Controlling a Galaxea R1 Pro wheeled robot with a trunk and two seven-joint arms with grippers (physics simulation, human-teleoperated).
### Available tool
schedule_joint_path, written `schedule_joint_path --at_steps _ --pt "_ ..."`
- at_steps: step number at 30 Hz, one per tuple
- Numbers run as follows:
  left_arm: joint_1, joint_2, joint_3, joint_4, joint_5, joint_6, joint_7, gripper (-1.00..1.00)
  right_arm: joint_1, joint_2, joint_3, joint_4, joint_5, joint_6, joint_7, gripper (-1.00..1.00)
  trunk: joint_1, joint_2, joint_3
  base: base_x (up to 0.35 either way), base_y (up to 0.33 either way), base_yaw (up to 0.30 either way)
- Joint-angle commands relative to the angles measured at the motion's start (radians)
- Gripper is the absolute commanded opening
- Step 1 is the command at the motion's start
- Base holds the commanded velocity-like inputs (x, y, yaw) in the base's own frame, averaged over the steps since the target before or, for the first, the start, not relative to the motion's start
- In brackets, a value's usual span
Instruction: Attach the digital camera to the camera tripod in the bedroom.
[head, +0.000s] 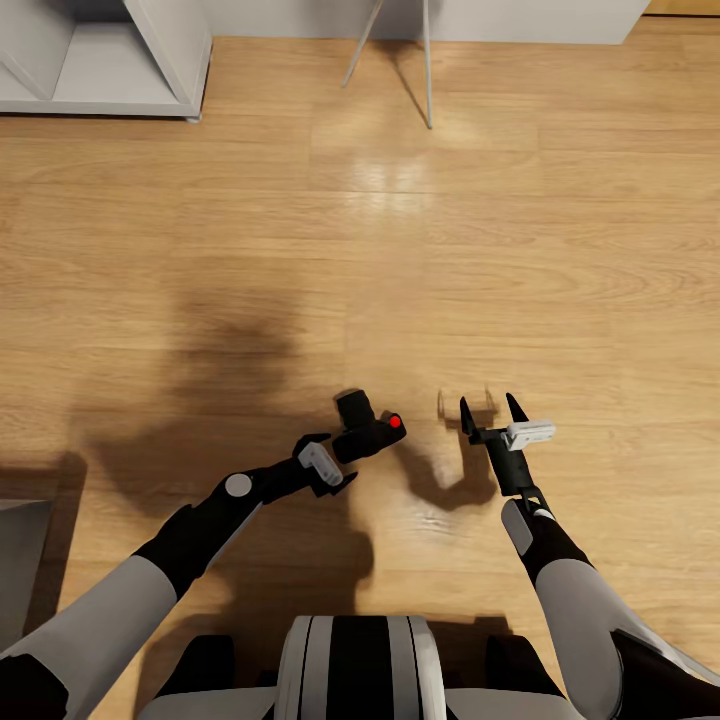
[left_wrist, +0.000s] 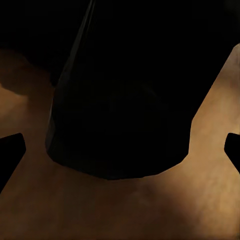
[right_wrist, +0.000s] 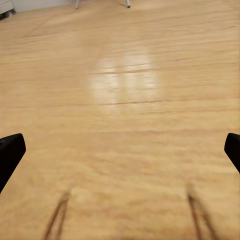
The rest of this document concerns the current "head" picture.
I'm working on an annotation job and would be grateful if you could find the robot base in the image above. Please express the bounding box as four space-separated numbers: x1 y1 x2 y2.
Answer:
137 635 585 720

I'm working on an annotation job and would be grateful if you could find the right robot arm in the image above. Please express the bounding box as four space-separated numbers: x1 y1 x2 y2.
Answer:
460 393 720 720

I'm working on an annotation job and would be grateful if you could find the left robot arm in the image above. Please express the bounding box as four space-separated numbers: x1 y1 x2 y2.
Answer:
0 433 358 720

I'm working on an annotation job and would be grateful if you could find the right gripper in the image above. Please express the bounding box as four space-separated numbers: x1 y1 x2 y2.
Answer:
460 393 529 475

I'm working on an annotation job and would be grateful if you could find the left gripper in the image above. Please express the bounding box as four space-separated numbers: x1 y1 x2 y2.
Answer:
276 433 358 496

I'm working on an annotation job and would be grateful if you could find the robot trunk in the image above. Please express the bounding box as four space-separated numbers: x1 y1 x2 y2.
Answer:
274 616 446 720

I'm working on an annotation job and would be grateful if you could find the digital camera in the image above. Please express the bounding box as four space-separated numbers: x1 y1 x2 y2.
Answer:
332 390 407 464

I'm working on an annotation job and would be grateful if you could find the camera tripod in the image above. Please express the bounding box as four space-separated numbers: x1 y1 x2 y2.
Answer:
671 646 720 687

